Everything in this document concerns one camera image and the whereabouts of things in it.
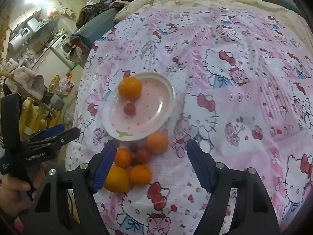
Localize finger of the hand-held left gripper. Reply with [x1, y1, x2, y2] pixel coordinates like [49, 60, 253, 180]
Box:
[23, 124, 66, 142]
[29, 127, 81, 152]

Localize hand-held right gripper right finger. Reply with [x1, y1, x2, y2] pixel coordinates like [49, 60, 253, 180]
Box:
[186, 139, 280, 235]

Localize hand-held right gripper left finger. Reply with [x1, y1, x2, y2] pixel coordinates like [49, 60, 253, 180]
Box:
[21, 140, 118, 235]

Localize large orange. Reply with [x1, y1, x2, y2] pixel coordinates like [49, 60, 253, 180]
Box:
[104, 166, 130, 193]
[118, 77, 142, 101]

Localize small orange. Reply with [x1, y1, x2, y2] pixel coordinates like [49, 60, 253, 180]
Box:
[129, 164, 152, 186]
[114, 148, 133, 168]
[146, 131, 170, 155]

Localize red cherry tomato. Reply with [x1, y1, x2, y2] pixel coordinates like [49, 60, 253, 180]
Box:
[136, 146, 151, 164]
[123, 102, 136, 116]

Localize pink and white plate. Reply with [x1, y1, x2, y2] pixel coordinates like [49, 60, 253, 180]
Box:
[102, 72, 175, 141]

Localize person's left forearm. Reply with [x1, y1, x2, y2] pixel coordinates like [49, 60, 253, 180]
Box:
[0, 207, 25, 235]

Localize person's left hand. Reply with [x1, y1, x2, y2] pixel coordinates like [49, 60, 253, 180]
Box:
[0, 163, 47, 216]

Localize yellow chair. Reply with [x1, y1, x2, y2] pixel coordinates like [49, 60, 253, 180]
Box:
[20, 98, 61, 135]

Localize grey box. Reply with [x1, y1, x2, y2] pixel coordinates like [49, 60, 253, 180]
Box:
[50, 95, 64, 109]

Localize clear plastic bag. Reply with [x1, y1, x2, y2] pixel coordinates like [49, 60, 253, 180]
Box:
[59, 76, 75, 95]

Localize pink cartoon printed blanket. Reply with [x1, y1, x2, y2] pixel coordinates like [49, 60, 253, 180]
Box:
[65, 2, 313, 235]

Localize white water heater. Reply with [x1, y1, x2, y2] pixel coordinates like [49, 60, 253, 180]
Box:
[8, 28, 33, 52]

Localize white washing machine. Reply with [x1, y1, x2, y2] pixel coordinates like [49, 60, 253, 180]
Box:
[50, 33, 74, 70]

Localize teal upholstered chair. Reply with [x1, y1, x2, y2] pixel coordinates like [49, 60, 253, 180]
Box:
[70, 11, 118, 52]

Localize pile of clothes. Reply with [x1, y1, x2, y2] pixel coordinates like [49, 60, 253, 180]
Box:
[76, 0, 145, 30]

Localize white wall cabinet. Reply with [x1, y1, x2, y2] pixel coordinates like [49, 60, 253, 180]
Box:
[8, 5, 43, 31]

